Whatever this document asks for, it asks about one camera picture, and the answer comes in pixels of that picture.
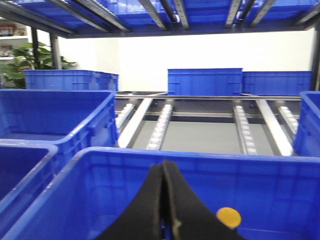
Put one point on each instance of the blue rear left bin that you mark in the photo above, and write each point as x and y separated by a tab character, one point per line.
71	120

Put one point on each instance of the blue far tall crate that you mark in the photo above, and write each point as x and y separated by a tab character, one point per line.
205	82

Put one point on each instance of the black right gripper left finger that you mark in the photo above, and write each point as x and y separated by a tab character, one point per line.
141	218

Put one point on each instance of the blue far left crate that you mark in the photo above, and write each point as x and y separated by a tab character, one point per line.
70	80

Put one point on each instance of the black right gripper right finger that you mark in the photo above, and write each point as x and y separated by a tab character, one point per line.
185	214

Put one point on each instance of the yellow mushroom push button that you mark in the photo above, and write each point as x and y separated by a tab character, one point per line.
229	216

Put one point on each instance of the blue target plastic bin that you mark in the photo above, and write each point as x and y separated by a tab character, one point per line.
278	197

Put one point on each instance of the blue source plastic bin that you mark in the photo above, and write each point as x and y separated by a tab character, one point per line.
25	170

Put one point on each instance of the green potted plant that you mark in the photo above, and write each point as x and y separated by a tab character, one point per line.
12	74

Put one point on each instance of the blue rear right bin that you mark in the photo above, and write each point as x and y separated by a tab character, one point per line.
307	138

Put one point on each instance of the blue far low crate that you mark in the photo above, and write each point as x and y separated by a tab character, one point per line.
276	83

